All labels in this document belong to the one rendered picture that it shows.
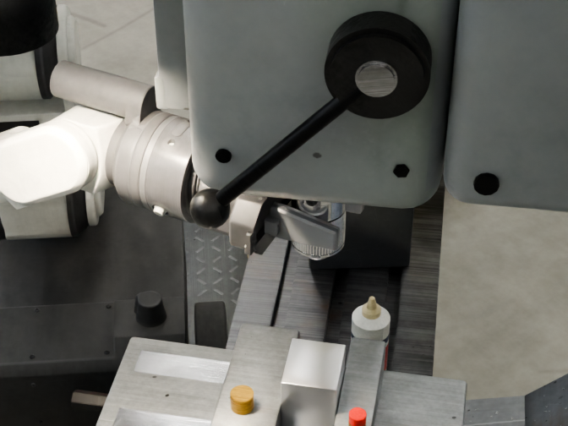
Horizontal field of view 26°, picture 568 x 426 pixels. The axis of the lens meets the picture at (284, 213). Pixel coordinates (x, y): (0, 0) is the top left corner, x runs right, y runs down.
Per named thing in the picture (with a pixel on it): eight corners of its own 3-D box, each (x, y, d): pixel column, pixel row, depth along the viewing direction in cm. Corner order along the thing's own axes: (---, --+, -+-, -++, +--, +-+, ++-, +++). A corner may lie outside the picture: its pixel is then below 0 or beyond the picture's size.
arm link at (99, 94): (138, 226, 108) (30, 191, 112) (196, 180, 117) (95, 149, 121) (143, 109, 103) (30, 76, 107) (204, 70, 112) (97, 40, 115)
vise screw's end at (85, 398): (72, 411, 125) (70, 398, 123) (77, 399, 126) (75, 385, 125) (110, 417, 124) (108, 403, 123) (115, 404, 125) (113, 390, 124)
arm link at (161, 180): (251, 199, 99) (123, 160, 103) (252, 287, 105) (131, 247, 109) (317, 119, 108) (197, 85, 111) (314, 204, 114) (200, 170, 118)
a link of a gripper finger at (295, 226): (338, 251, 103) (272, 230, 105) (340, 221, 101) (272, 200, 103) (330, 262, 102) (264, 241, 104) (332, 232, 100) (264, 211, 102)
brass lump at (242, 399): (228, 413, 114) (227, 400, 113) (233, 395, 116) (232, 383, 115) (251, 417, 114) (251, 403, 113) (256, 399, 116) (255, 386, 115)
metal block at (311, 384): (281, 426, 117) (281, 382, 113) (292, 380, 122) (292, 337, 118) (335, 434, 116) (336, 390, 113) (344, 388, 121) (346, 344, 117)
